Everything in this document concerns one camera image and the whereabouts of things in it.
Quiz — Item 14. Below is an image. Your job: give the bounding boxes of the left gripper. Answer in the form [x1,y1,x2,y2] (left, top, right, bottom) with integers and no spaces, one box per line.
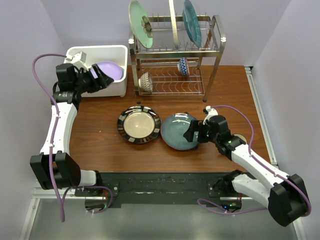
[74,64,114,95]

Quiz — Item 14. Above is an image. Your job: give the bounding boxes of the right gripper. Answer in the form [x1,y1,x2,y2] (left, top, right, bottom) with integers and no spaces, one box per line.
[183,120,219,145]

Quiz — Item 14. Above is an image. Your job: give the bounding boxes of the lavender bear plate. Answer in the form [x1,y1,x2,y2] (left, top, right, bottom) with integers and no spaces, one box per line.
[96,61,124,82]

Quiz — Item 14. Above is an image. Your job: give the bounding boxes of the dark blue branch plate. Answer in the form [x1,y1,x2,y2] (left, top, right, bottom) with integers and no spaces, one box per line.
[160,112,185,151]

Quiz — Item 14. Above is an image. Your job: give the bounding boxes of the black rimmed cream plate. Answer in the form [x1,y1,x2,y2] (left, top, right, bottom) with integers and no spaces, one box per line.
[116,105,162,144]

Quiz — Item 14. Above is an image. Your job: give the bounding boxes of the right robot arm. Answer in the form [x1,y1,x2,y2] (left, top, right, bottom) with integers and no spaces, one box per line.
[183,115,311,227]

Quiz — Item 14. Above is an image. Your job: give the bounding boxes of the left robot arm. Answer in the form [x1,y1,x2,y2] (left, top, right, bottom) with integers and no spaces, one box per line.
[30,62,115,196]

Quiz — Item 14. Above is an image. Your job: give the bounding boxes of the white plastic bin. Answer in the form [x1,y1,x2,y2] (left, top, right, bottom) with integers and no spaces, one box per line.
[64,45,128,98]

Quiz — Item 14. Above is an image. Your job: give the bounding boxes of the dark teal bottom dish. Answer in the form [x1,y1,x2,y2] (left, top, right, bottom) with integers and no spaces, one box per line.
[181,112,199,150]

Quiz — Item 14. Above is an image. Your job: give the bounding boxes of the red patterned bowl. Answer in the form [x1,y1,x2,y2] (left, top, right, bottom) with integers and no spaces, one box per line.
[138,72,153,93]

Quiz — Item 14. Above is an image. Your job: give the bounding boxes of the beige paper cup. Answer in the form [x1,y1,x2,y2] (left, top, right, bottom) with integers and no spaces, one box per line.
[234,134,248,144]

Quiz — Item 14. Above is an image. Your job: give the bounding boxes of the blue zigzag bowl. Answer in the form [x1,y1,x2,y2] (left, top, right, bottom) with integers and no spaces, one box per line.
[177,57,190,76]

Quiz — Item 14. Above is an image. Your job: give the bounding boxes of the mint flower plate in rack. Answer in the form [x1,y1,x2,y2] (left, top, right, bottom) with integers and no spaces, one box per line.
[128,0,154,49]

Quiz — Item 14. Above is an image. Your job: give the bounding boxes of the metal dish rack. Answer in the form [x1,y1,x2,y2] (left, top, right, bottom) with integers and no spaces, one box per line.
[128,15,226,101]

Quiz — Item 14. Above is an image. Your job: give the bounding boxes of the beige plate in rack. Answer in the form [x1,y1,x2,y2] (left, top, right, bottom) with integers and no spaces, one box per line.
[168,0,179,50]

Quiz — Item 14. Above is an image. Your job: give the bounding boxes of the teal plate in rack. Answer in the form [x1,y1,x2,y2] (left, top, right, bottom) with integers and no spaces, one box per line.
[182,0,202,49]

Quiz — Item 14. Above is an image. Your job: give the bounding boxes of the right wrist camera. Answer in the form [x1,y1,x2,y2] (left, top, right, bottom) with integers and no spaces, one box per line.
[202,105,219,125]

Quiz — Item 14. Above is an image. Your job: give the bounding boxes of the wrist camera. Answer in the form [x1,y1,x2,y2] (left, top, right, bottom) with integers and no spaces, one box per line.
[202,105,219,125]
[64,51,89,71]

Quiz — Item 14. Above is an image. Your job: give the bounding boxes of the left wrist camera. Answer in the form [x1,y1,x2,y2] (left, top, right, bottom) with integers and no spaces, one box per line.
[64,51,89,71]

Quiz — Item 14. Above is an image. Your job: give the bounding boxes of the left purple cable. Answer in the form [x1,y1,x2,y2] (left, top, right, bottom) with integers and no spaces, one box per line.
[33,53,115,223]

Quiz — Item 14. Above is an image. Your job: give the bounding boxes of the purple cable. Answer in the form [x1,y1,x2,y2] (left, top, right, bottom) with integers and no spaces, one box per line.
[33,53,115,223]
[197,104,313,217]

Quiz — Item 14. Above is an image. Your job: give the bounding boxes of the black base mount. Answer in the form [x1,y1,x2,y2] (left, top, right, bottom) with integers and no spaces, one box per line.
[74,171,258,210]

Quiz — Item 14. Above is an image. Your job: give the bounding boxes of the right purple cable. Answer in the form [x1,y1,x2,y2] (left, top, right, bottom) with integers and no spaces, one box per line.
[197,104,313,217]

